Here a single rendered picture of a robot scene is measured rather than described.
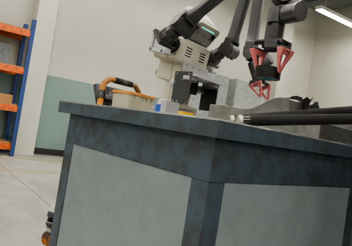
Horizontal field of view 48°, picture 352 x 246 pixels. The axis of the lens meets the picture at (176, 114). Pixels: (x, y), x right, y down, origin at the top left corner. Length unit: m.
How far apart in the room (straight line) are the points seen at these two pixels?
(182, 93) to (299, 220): 0.99
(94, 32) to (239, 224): 6.47
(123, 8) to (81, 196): 6.47
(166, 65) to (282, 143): 1.21
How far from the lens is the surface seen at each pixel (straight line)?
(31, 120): 6.53
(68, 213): 1.27
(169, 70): 2.05
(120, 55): 7.38
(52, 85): 6.90
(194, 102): 7.59
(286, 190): 1.04
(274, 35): 1.29
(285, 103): 1.45
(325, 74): 10.57
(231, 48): 2.17
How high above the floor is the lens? 0.77
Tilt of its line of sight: 2 degrees up
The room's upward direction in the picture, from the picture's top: 9 degrees clockwise
